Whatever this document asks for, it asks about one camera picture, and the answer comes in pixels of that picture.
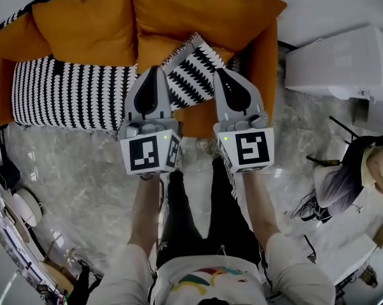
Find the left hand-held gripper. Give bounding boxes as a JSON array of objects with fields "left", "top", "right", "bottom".
[{"left": 119, "top": 67, "right": 182, "bottom": 176}]

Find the person's right forearm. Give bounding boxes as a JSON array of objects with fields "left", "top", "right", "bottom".
[{"left": 238, "top": 167, "right": 282, "bottom": 254}]

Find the person's right shoe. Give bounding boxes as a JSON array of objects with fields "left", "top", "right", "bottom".
[{"left": 196, "top": 137, "right": 223, "bottom": 160}]

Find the black waste bin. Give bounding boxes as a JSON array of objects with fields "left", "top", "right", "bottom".
[{"left": 0, "top": 160, "right": 21, "bottom": 191}]

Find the black and white patterned pillow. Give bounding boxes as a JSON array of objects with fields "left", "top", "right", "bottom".
[{"left": 11, "top": 55, "right": 140, "bottom": 139}]

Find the white water dispenser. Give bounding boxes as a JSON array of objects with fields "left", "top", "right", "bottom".
[{"left": 284, "top": 25, "right": 383, "bottom": 104}]

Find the person's left leg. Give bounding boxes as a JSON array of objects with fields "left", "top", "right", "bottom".
[{"left": 155, "top": 169, "right": 205, "bottom": 268}]

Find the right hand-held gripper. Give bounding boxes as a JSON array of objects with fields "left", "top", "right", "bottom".
[{"left": 212, "top": 69, "right": 275, "bottom": 174}]

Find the white desk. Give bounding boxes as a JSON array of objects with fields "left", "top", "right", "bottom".
[{"left": 305, "top": 182, "right": 383, "bottom": 287}]

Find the person's leg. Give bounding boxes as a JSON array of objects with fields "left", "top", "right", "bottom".
[
  {"left": 206, "top": 156, "right": 263, "bottom": 262},
  {"left": 155, "top": 169, "right": 205, "bottom": 268}
]

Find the person's left forearm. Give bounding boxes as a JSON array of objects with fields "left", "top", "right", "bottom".
[{"left": 127, "top": 172, "right": 167, "bottom": 257}]

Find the black metal chair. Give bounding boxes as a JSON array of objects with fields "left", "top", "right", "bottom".
[{"left": 305, "top": 115, "right": 361, "bottom": 168}]

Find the person's right leg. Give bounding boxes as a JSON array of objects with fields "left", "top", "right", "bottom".
[{"left": 206, "top": 156, "right": 263, "bottom": 262}]

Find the orange sofa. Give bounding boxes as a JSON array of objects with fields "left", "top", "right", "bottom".
[{"left": 0, "top": 19, "right": 281, "bottom": 139}]

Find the black cable bundle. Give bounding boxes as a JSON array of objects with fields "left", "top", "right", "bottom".
[{"left": 289, "top": 190, "right": 333, "bottom": 224}]

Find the white round stool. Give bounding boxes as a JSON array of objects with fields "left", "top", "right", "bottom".
[{"left": 11, "top": 187, "right": 45, "bottom": 229}]

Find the person's white shirt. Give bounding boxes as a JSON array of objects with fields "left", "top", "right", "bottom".
[{"left": 92, "top": 232, "right": 338, "bottom": 305}]

